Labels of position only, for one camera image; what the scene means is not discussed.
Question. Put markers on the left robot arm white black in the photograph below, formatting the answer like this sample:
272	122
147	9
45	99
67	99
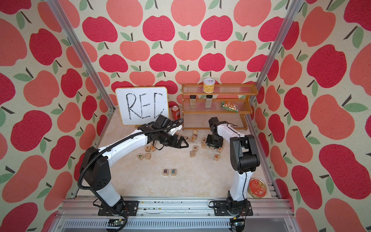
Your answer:
95	170

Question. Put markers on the whiteboard with RED writing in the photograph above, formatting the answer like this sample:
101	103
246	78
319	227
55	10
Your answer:
142	105

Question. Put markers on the red round tin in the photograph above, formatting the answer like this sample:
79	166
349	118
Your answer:
257	188

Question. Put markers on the yellow tin can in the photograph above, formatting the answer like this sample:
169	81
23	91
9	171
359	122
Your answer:
208	85

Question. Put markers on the red soda can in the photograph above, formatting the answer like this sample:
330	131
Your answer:
175	112

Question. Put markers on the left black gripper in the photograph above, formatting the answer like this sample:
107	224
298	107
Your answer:
174	143

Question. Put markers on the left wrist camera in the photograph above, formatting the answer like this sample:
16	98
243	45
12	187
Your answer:
175	130

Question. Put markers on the wooden block letter A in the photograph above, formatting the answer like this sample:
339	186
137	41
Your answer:
216	157

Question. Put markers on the right glass spice jar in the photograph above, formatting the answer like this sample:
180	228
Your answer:
208	102

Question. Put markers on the glass spice jar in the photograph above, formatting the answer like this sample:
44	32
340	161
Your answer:
208	102
192	102

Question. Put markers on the left glass spice jar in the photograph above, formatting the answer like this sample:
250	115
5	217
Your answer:
192	102

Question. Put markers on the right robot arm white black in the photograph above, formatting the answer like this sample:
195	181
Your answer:
244	158

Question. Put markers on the wooden two-tier shelf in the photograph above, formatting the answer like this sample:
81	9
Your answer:
238	93

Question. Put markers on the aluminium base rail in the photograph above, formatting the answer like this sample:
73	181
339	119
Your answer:
175	215

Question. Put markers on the wooden block letter V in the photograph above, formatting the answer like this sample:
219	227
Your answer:
140	156

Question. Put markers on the wooden block letter R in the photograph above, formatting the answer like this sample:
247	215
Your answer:
166	172

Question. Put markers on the green snack packet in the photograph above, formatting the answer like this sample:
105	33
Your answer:
230	106

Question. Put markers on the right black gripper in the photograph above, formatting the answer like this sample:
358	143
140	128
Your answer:
208	141

